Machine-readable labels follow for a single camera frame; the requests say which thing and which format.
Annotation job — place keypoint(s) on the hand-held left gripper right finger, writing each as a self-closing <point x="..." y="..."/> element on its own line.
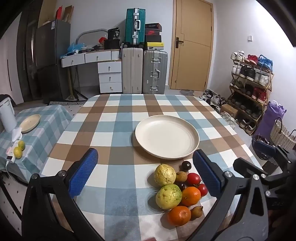
<point x="205" y="171"/>

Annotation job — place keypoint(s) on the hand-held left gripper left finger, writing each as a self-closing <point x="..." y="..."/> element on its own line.
<point x="83" y="171"/>

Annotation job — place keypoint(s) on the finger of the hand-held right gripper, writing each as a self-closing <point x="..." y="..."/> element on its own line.
<point x="264" y="149"/>
<point x="245" y="166"/>

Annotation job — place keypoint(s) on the red tomato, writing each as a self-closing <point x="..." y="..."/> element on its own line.
<point x="193" y="179"/>
<point x="203" y="189"/>

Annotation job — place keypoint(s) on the orange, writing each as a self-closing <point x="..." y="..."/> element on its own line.
<point x="190" y="196"/>
<point x="179" y="215"/>

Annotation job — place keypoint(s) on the yellow guava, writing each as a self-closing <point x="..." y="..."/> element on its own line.
<point x="164" y="175"/>

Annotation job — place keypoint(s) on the brown pear with stem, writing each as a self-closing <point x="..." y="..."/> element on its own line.
<point x="197" y="212"/>

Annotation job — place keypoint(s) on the green guava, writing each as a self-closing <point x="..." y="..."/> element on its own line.
<point x="168" y="197"/>

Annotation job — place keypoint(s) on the large cream plate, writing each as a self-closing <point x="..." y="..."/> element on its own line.
<point x="166" y="136"/>

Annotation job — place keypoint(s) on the black bin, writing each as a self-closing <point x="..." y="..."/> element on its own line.
<point x="260" y="139"/>

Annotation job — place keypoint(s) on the dark purple passion fruit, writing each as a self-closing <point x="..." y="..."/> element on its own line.
<point x="186" y="165"/>
<point x="181" y="186"/>

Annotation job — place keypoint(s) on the woven basket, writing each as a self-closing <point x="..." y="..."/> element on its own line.
<point x="283" y="136"/>

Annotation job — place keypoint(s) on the purple bag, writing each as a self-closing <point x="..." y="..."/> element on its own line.
<point x="270" y="120"/>

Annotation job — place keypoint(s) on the brown cardboard box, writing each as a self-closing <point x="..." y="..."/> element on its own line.
<point x="229" y="110"/>

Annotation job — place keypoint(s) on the blue checked cloth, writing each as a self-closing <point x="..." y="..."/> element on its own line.
<point x="46" y="129"/>

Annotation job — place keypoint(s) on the wooden shoe rack with shoes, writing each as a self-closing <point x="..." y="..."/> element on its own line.
<point x="249" y="92"/>

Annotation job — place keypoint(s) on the striped rug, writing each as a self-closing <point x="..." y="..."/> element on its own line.
<point x="67" y="102"/>

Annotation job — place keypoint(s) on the small beige plate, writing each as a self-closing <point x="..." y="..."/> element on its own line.
<point x="29" y="123"/>

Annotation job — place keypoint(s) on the pile of shoes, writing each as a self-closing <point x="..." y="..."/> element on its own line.
<point x="212" y="98"/>

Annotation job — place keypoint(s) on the white charger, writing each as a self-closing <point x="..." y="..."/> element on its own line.
<point x="11" y="156"/>

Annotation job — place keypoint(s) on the white tissue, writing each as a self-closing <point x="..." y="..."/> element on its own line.
<point x="16" y="134"/>

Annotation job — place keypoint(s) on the white kettle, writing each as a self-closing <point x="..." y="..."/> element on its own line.
<point x="7" y="115"/>

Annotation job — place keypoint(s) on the white desk with drawers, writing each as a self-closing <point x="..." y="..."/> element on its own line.
<point x="108" y="69"/>

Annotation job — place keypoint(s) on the silver suitcase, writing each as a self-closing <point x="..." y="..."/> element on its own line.
<point x="154" y="71"/>

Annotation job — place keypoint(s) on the beige suitcase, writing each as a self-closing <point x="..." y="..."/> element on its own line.
<point x="131" y="69"/>

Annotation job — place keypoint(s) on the grey refrigerator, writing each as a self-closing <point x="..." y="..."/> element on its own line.
<point x="52" y="60"/>

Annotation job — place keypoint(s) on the blue plastic bag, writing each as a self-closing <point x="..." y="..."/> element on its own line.
<point x="74" y="47"/>

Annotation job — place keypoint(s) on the wooden door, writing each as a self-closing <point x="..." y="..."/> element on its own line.
<point x="192" y="46"/>

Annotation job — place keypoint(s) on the black bag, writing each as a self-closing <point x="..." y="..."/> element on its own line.
<point x="111" y="44"/>

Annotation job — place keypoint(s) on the grey curved tube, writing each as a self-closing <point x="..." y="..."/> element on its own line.
<point x="89" y="33"/>

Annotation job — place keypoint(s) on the black and red shoe box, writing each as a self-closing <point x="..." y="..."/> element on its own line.
<point x="153" y="27"/>

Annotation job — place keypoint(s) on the teal suitcase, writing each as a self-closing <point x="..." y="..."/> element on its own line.
<point x="135" y="26"/>

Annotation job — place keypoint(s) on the cardboard boxes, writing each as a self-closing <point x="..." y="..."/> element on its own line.
<point x="57" y="14"/>

